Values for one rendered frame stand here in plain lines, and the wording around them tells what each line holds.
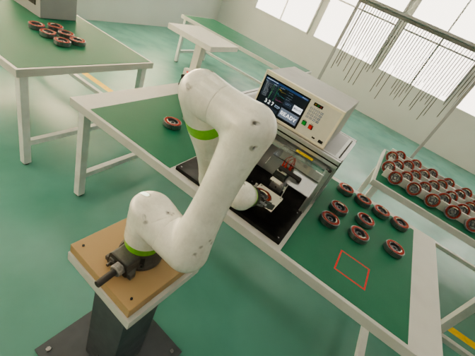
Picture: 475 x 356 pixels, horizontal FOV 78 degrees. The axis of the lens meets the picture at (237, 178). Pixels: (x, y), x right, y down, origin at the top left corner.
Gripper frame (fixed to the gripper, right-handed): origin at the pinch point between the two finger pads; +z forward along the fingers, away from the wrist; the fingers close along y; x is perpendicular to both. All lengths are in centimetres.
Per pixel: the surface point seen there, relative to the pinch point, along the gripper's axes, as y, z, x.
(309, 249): -32.6, 6.1, 7.9
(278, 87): 23, 1, -50
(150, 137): 71, 4, 8
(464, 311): -137, 89, -5
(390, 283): -73, 20, 0
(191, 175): 34.2, -3.8, 10.4
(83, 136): 114, 7, 33
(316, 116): -0.4, 3.1, -47.0
